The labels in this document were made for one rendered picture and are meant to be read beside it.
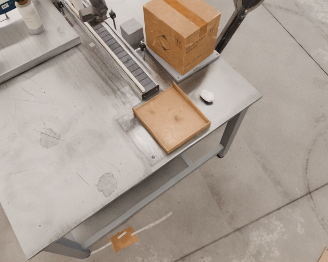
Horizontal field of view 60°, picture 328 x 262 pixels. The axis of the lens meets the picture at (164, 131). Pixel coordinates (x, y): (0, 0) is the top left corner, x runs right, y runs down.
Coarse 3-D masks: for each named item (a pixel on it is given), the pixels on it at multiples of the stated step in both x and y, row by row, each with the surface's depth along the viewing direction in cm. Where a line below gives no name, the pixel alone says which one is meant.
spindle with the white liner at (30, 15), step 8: (16, 0) 144; (24, 0) 145; (24, 8) 148; (32, 8) 151; (24, 16) 152; (32, 16) 154; (32, 24) 157; (40, 24) 161; (32, 32) 163; (40, 32) 163
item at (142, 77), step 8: (96, 32) 163; (104, 32) 163; (104, 40) 160; (112, 40) 160; (112, 48) 157; (120, 48) 157; (120, 56) 155; (128, 56) 155; (128, 64) 152; (136, 64) 152; (136, 72) 149; (144, 72) 149; (144, 80) 147; (144, 88) 145; (152, 88) 144
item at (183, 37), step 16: (160, 0) 140; (176, 0) 139; (192, 0) 139; (144, 16) 143; (160, 16) 134; (176, 16) 134; (192, 16) 134; (208, 16) 134; (160, 32) 141; (176, 32) 130; (192, 32) 129; (208, 32) 139; (160, 48) 151; (176, 48) 139; (192, 48) 139; (208, 48) 151; (176, 64) 149; (192, 64) 150
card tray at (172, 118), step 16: (160, 96) 148; (176, 96) 148; (144, 112) 143; (160, 112) 143; (176, 112) 143; (192, 112) 143; (160, 128) 139; (176, 128) 139; (192, 128) 139; (160, 144) 134; (176, 144) 131
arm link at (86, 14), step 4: (84, 8) 138; (88, 8) 139; (92, 8) 139; (80, 12) 138; (84, 12) 138; (88, 12) 138; (92, 12) 139; (96, 12) 139; (100, 12) 136; (104, 12) 137; (80, 16) 141; (84, 16) 139; (88, 16) 140; (92, 16) 141; (100, 16) 140; (84, 20) 141; (88, 20) 142
